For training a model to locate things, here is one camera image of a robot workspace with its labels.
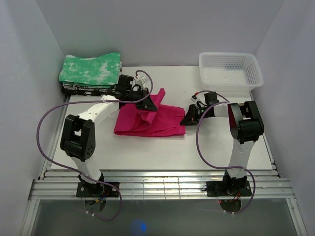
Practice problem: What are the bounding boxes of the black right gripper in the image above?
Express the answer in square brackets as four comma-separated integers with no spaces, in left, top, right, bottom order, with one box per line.
[179,104,210,126]

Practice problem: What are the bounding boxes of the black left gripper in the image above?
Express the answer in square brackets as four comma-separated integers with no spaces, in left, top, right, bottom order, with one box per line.
[126,88,157,112]

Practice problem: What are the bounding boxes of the pink trousers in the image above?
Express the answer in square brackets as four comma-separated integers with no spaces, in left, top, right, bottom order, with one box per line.
[114,88,186,137]

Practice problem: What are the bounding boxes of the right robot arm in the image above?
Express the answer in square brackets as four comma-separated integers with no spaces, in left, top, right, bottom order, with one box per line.
[180,90,264,198]

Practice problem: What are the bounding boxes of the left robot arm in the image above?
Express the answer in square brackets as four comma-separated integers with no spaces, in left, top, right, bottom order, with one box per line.
[60,70,158,197]

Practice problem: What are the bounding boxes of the green white folded trousers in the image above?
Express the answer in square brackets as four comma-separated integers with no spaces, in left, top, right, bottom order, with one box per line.
[59,53,122,88]

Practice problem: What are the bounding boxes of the dark camouflage folded trousers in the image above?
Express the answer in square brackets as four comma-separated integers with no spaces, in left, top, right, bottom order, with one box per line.
[61,79,118,96]

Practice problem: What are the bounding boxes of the white plastic basket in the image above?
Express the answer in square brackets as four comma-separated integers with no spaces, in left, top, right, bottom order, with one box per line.
[198,52,264,92]

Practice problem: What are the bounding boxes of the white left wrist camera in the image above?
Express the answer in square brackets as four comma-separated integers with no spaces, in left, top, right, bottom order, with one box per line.
[135,75,150,89]

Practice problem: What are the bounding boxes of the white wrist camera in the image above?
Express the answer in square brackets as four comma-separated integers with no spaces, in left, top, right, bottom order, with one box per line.
[191,93,200,106]
[135,75,150,89]

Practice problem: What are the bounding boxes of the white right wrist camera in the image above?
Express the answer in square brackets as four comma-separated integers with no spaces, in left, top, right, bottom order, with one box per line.
[191,93,200,106]

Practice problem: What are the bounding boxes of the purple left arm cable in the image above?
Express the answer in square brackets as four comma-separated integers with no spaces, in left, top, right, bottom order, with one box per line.
[36,70,155,221]

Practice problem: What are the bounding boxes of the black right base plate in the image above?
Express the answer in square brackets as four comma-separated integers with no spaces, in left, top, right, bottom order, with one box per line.
[206,180,252,197]

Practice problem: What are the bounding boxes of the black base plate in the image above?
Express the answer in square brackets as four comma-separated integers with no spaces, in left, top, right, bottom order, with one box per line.
[206,180,252,197]
[76,182,120,198]

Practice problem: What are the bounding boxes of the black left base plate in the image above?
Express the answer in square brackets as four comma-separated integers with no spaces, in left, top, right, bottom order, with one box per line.
[76,182,120,198]

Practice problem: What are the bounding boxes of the aluminium table frame rail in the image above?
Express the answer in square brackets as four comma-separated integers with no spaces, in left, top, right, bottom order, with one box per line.
[32,113,309,236]

